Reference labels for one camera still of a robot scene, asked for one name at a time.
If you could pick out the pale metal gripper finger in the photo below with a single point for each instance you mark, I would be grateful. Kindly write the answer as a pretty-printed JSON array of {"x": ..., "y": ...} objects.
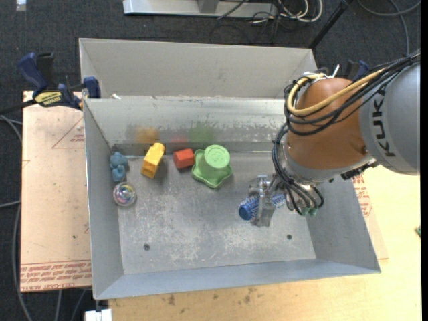
[
  {"x": 264, "y": 215},
  {"x": 261, "y": 183}
]

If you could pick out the blue ribbed roller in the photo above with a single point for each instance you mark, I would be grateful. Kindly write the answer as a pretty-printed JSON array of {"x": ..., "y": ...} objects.
[{"x": 245, "y": 211}]

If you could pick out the green star-shaped cup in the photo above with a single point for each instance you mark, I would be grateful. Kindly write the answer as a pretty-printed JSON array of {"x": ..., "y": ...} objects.
[{"x": 214, "y": 164}]

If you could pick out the grey metal bin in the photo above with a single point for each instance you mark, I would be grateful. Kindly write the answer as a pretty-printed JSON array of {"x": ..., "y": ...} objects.
[{"x": 200, "y": 232}]

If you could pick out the red block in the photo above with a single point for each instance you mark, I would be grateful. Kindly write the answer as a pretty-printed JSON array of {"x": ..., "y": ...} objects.
[{"x": 183, "y": 158}]

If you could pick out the yellow toy block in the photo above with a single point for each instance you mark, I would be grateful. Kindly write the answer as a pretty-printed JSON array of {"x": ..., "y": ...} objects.
[{"x": 152, "y": 160}]

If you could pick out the clear iridescent ball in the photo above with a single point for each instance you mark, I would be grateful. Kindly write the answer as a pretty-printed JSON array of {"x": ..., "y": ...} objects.
[{"x": 124, "y": 194}]

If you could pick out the blue toy animal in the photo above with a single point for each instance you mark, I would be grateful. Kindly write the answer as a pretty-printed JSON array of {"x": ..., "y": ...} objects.
[{"x": 117, "y": 166}]

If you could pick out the brown cardboard board, red print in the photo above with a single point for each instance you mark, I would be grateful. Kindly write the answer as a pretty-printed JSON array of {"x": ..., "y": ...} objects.
[{"x": 53, "y": 192}]

